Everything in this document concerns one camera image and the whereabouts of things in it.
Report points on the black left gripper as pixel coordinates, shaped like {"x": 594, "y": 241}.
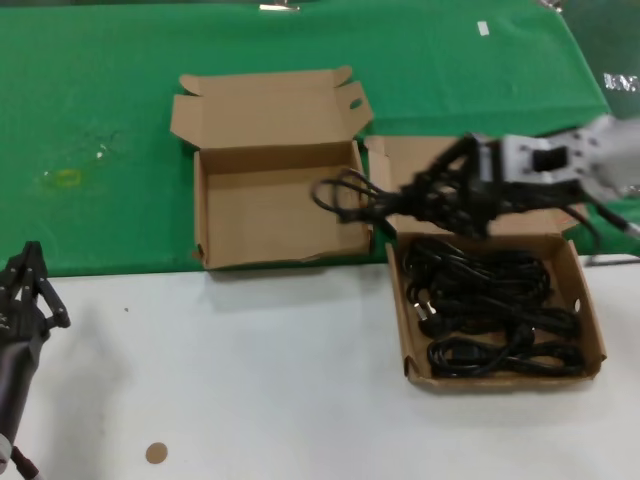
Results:
{"x": 25, "y": 320}

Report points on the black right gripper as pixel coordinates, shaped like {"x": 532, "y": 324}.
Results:
{"x": 487, "y": 170}

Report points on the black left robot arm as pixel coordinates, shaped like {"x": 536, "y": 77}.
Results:
{"x": 15, "y": 390}

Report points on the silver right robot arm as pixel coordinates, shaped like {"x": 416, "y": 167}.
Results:
{"x": 520, "y": 155}

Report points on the brown open cardboard box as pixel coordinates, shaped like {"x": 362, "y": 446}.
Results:
{"x": 590, "y": 300}
{"x": 270, "y": 220}

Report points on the small white paper label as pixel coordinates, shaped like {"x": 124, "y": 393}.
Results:
{"x": 482, "y": 28}

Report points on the round brown cardboard disc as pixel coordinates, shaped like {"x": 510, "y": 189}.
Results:
{"x": 156, "y": 453}

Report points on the green table cloth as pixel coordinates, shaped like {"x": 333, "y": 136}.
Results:
{"x": 100, "y": 75}

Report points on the silver metal table clamp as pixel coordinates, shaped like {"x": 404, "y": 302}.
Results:
{"x": 550, "y": 2}
{"x": 280, "y": 7}

